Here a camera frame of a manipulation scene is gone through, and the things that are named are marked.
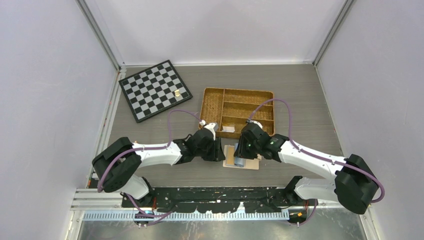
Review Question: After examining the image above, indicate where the white card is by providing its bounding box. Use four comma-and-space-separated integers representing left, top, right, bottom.
222, 124, 236, 133

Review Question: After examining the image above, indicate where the beige leather card holder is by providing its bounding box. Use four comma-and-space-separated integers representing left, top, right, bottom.
222, 145, 262, 170

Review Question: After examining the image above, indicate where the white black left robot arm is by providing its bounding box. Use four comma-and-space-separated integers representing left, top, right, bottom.
92, 127, 226, 207

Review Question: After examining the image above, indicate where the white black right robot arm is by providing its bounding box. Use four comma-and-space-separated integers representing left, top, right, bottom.
234, 121, 379, 215

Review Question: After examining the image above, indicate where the woven wicker divided tray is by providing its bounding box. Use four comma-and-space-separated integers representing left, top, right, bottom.
200, 87, 274, 139

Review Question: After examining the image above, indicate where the black white chessboard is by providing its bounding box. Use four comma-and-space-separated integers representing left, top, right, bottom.
118, 60, 193, 123

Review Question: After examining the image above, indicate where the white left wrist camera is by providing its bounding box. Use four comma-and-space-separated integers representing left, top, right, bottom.
203, 122, 219, 140

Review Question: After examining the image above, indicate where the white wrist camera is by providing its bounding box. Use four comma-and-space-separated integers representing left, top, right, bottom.
203, 122, 219, 140
249, 120, 263, 129

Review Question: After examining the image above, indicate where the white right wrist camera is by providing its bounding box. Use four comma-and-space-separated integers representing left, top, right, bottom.
249, 120, 263, 129

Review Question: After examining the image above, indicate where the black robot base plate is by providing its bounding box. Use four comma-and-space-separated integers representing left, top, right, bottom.
121, 186, 319, 215

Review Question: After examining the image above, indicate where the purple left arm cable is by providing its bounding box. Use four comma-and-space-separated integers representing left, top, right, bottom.
96, 109, 206, 227

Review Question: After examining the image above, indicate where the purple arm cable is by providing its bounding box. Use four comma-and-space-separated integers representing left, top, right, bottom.
96, 109, 206, 227
246, 98, 386, 228

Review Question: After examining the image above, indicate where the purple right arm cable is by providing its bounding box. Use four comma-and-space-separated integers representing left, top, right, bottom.
246, 98, 386, 228

